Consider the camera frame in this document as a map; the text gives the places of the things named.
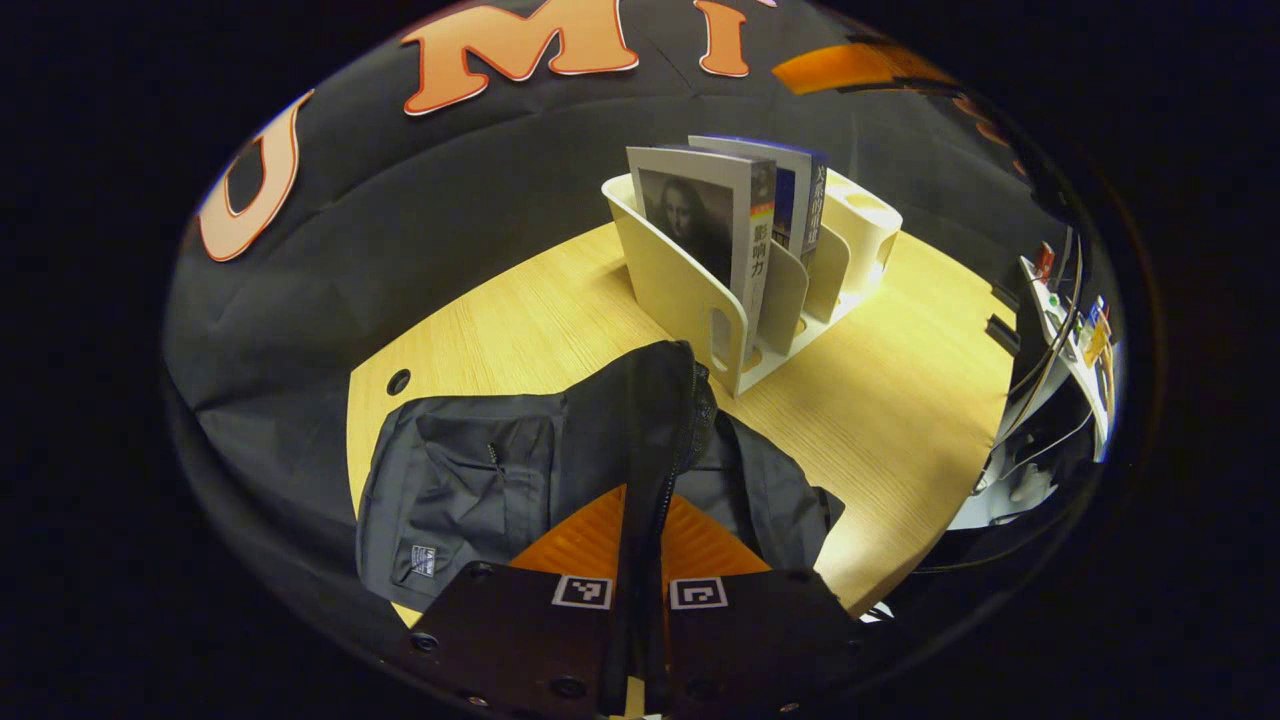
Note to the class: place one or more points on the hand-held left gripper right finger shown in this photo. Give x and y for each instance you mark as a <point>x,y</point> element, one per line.
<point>760,640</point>

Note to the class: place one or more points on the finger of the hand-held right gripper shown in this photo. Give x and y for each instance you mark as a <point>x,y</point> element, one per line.
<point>850,68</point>

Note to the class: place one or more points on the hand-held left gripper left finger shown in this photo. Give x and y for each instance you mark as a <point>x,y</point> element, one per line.
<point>520,640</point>

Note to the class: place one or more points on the blue cover book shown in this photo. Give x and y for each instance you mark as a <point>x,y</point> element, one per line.
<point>800,200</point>

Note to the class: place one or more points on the black schoolbag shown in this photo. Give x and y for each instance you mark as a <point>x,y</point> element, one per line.
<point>460,480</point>

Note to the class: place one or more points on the grey portrait cover book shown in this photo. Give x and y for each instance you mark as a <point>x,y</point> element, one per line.
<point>700,220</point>

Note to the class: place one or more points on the white bookshelf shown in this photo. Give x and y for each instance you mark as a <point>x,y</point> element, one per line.
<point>680,290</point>

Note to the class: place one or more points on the small red object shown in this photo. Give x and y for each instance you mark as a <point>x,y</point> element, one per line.
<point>1045,262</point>

